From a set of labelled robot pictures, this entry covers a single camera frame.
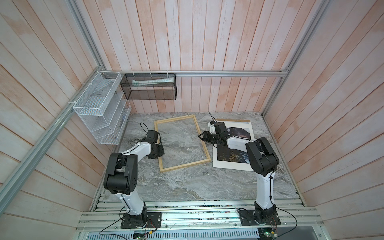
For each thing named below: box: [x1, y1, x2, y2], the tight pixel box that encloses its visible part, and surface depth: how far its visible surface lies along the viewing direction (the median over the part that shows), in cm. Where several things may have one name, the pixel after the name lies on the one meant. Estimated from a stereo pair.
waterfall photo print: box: [212, 120, 254, 172], surface depth 98 cm
